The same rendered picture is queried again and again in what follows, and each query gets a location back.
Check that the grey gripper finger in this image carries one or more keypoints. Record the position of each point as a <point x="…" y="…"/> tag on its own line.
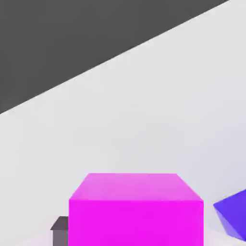
<point x="60" y="233"/>

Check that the small purple cube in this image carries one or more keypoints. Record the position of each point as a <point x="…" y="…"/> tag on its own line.
<point x="233" y="213"/>

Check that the small magenta cube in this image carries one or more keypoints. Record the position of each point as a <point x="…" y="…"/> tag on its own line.
<point x="136" y="221"/>

